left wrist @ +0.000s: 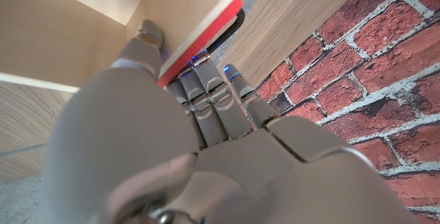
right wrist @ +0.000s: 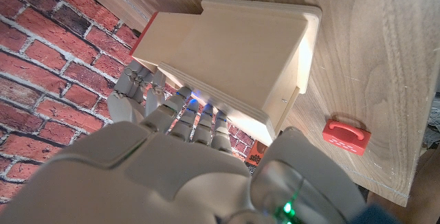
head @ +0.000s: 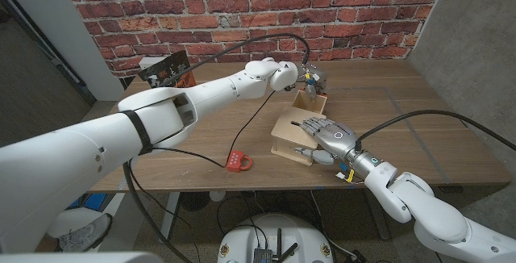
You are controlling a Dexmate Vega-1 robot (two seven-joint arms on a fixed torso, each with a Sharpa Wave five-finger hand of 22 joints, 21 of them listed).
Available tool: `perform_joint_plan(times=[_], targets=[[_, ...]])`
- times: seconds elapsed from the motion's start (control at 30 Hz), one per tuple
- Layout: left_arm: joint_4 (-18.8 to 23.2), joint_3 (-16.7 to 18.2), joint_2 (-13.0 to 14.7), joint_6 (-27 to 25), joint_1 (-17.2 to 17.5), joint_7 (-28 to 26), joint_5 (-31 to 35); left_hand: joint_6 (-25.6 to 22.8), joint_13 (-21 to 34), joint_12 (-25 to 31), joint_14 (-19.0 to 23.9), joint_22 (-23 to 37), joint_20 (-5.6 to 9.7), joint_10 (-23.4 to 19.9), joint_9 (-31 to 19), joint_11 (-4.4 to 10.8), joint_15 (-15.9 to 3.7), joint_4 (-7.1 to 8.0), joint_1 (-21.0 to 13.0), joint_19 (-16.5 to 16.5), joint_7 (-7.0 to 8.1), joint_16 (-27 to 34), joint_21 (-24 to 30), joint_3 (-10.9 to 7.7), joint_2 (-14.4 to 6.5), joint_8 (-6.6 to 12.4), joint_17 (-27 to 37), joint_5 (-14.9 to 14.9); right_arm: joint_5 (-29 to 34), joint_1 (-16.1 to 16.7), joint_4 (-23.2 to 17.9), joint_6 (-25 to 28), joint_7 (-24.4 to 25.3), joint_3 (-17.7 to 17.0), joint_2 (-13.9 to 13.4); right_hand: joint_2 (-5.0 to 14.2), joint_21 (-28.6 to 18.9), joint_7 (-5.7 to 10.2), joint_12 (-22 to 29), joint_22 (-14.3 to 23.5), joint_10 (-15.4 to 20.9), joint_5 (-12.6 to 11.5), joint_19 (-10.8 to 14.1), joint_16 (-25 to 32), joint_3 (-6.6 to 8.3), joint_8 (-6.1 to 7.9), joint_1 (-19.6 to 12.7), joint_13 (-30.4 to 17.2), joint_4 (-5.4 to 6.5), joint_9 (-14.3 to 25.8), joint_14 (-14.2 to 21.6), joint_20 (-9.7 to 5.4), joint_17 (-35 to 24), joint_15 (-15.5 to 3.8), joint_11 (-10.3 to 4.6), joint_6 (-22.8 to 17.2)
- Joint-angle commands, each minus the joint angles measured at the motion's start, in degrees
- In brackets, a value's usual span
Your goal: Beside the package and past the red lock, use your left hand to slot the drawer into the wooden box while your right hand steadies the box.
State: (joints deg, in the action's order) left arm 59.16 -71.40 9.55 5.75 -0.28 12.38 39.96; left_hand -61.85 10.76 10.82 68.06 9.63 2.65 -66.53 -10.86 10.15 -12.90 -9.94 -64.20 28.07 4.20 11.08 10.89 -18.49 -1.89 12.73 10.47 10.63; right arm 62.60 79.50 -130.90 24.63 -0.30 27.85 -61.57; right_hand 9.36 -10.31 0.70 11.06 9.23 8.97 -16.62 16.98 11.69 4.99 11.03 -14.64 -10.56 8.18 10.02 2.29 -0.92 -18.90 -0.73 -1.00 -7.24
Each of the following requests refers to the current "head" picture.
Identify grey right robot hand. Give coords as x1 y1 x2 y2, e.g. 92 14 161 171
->
290 116 372 175

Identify black round floor object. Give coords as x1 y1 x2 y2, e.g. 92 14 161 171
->
179 192 210 211

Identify red padlock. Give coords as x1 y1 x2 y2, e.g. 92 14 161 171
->
225 149 253 173

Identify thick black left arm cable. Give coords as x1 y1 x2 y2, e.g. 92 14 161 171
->
123 32 311 263

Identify wooden drawer with red front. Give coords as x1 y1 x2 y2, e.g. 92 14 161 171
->
292 89 329 115

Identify grey table leg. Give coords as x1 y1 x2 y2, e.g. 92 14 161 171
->
364 192 391 240

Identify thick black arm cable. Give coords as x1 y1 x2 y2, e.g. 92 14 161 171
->
123 32 311 263
354 109 516 153

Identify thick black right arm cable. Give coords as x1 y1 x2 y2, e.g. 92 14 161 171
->
354 109 516 153

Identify printed brick wall backdrop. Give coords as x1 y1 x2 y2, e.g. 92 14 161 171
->
57 0 452 79

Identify white floor base blue pads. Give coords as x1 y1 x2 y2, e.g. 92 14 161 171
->
48 193 108 240

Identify white table leg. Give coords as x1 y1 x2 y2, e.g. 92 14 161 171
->
158 191 181 244

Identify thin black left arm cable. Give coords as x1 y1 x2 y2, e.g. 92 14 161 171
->
152 90 277 169

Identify black orange snack package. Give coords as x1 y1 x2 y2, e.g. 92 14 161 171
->
138 50 198 89

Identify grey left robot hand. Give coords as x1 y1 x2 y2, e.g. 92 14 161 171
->
296 62 329 102

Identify grey finned electronics module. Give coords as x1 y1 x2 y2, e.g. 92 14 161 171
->
252 248 273 263

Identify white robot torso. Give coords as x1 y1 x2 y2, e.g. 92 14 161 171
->
216 213 335 263

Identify grey sneaker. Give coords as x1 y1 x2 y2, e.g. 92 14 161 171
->
58 213 114 253

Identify wooden box with slot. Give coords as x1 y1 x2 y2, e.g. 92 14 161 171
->
270 106 326 166

